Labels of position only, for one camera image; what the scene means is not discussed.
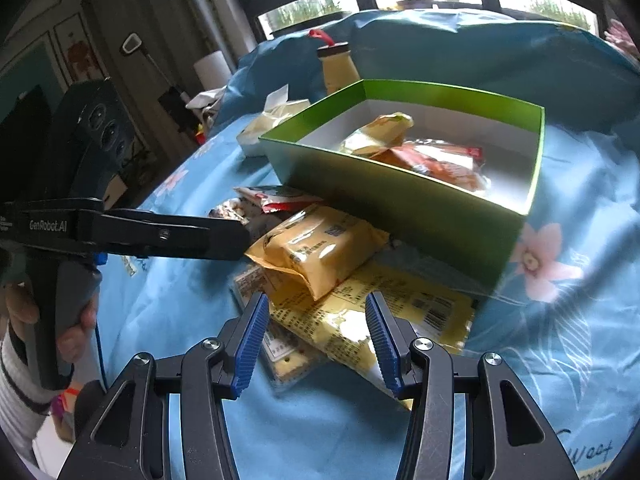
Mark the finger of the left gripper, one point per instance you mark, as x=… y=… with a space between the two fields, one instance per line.
x=144 y=234
x=100 y=258

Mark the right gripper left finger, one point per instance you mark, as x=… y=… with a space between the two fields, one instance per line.
x=127 y=437

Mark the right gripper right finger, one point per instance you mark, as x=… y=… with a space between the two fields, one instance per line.
x=506 y=435

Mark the peanut snack packet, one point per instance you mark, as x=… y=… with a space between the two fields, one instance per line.
x=237 y=209

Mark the white red blue snack bag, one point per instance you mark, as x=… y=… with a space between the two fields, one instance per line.
x=277 y=198

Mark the tan yellow snack packet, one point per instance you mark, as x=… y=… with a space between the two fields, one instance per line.
x=319 y=246

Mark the yellow snack bag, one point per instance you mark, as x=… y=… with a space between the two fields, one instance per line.
x=369 y=321

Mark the pale green snack packet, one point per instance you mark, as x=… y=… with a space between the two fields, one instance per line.
x=386 y=131

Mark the biscuit stick snack bag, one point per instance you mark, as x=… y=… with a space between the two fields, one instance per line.
x=455 y=164

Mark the person's left hand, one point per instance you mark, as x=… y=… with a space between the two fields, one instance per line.
x=23 y=311

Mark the blue floral bedsheet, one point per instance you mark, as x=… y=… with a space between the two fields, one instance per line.
x=564 y=315

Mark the phone selfie stick stand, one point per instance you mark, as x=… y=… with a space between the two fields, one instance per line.
x=172 y=98

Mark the white paper roll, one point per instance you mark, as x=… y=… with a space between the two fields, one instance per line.
x=213 y=71

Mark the tissue pack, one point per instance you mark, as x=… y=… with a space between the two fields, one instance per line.
x=277 y=109

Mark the green cardboard box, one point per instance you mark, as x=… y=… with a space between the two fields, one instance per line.
x=472 y=232

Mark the yellow bear bottle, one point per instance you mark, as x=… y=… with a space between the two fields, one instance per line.
x=339 y=70

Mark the pink folded cloth pile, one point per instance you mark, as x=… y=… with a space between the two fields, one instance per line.
x=617 y=35

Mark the wall picture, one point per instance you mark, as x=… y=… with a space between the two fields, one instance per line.
x=77 y=51

